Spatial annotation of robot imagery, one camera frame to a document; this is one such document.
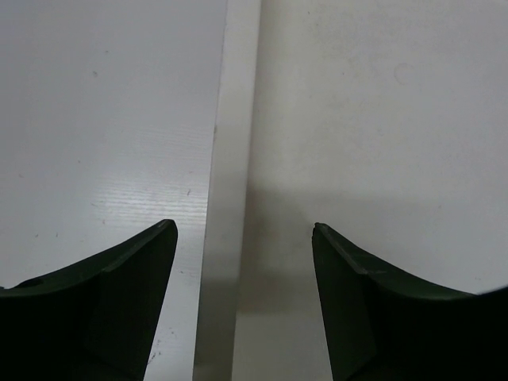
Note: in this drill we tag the white drawer cabinet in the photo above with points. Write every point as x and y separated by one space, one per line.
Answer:
386 120

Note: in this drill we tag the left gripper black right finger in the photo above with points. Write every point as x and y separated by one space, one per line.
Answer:
383 323

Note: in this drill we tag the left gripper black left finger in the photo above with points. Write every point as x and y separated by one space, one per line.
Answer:
93 320

